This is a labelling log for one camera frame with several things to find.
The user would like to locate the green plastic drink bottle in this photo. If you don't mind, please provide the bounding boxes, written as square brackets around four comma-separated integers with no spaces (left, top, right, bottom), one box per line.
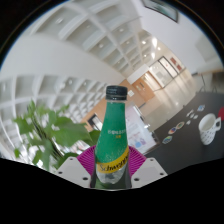
[89,85,133,190]

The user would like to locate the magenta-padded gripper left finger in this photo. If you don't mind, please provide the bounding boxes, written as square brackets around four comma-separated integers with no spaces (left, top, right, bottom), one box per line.
[54,144,101,189]

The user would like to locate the green leafy potted plant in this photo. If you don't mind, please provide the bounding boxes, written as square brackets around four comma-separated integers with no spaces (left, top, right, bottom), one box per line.
[13,99,102,172]

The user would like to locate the recessed ceiling lights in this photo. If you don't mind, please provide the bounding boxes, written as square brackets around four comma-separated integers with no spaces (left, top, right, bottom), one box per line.
[56,18,161,61]

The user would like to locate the white dotted mug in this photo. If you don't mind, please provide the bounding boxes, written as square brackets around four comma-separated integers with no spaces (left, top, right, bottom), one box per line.
[198,113,222,146]

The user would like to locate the clear acrylic sign stand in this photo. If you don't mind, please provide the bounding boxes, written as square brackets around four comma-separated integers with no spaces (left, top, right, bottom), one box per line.
[124,103,158,156]

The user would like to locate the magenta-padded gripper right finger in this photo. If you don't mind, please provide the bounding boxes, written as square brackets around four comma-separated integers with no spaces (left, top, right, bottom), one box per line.
[127,145,168,189]

